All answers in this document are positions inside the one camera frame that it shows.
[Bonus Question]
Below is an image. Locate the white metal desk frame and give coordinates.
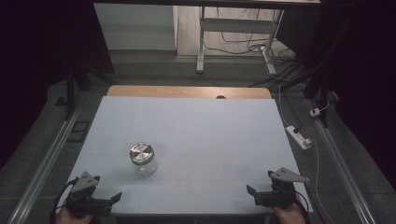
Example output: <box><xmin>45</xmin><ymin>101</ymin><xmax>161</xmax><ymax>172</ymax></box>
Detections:
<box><xmin>195</xmin><ymin>6</ymin><xmax>285</xmax><ymax>76</ymax></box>

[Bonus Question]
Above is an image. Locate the clear glass jar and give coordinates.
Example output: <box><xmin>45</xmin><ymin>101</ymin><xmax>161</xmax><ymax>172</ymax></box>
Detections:
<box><xmin>133</xmin><ymin>152</ymin><xmax>159</xmax><ymax>178</ymax></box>

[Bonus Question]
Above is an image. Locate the person's right hand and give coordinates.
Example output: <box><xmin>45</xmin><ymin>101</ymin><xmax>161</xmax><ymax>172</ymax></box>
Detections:
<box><xmin>270</xmin><ymin>194</ymin><xmax>308</xmax><ymax>224</ymax></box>

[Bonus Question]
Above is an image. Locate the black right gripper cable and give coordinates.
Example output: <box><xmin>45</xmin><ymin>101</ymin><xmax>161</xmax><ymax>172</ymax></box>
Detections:
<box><xmin>293</xmin><ymin>192</ymin><xmax>313</xmax><ymax>220</ymax></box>

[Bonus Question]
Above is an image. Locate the black metal stand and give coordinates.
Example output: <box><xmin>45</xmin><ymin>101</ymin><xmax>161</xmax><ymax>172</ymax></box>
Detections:
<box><xmin>270</xmin><ymin>12</ymin><xmax>340</xmax><ymax>129</ymax></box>
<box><xmin>55</xmin><ymin>62</ymin><xmax>117</xmax><ymax>121</ymax></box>

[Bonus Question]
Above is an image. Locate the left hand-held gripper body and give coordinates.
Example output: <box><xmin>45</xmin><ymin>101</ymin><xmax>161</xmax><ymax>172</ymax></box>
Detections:
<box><xmin>64</xmin><ymin>171</ymin><xmax>114</xmax><ymax>218</ymax></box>

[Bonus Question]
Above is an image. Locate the white power strip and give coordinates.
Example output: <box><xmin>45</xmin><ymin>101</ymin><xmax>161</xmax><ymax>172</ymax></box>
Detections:
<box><xmin>285</xmin><ymin>125</ymin><xmax>313</xmax><ymax>151</ymax></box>

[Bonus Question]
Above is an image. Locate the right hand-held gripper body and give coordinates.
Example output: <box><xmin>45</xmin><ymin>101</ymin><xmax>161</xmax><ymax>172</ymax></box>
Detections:
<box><xmin>254</xmin><ymin>167</ymin><xmax>311</xmax><ymax>209</ymax></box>

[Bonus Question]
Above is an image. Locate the white panel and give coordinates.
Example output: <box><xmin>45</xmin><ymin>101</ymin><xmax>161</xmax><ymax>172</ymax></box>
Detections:
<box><xmin>93</xmin><ymin>3</ymin><xmax>178</xmax><ymax>51</ymax></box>

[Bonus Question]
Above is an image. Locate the person's left hand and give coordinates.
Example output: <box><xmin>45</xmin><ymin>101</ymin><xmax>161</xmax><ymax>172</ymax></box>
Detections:
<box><xmin>55</xmin><ymin>204</ymin><xmax>95</xmax><ymax>224</ymax></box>

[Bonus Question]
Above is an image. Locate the round silver metal lid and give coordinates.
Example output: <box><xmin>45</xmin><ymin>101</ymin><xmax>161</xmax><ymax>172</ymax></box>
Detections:
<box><xmin>129</xmin><ymin>141</ymin><xmax>156</xmax><ymax>166</ymax></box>

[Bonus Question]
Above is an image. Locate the tangle of black cables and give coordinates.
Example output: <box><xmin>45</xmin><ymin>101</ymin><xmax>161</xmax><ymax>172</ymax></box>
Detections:
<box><xmin>204</xmin><ymin>7</ymin><xmax>302</xmax><ymax>89</ymax></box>

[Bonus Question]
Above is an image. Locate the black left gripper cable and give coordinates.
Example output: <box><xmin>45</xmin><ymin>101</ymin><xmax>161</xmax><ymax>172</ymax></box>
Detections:
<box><xmin>49</xmin><ymin>176</ymin><xmax>79</xmax><ymax>224</ymax></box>

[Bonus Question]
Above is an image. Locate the black rectangular floor frame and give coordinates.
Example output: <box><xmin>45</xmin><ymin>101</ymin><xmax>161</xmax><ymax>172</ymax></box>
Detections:
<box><xmin>66</xmin><ymin>120</ymin><xmax>92</xmax><ymax>144</ymax></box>

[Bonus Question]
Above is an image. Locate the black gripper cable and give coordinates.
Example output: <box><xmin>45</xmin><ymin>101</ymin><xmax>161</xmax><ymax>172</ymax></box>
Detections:
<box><xmin>49</xmin><ymin>176</ymin><xmax>79</xmax><ymax>224</ymax></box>
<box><xmin>293</xmin><ymin>192</ymin><xmax>313</xmax><ymax>220</ymax></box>

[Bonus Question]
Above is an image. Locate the thin white cable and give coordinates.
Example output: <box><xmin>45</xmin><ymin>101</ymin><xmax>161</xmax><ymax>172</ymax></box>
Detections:
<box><xmin>277</xmin><ymin>83</ymin><xmax>339</xmax><ymax>224</ymax></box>

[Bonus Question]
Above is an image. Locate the pale blue table mat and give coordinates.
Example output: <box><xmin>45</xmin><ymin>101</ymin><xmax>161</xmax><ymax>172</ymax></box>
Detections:
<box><xmin>53</xmin><ymin>95</ymin><xmax>314</xmax><ymax>217</ymax></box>

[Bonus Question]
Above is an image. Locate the aluminium floor rail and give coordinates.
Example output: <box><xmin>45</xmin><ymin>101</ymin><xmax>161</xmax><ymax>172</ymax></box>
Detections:
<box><xmin>306</xmin><ymin>98</ymin><xmax>378</xmax><ymax>224</ymax></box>
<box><xmin>7</xmin><ymin>101</ymin><xmax>84</xmax><ymax>224</ymax></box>

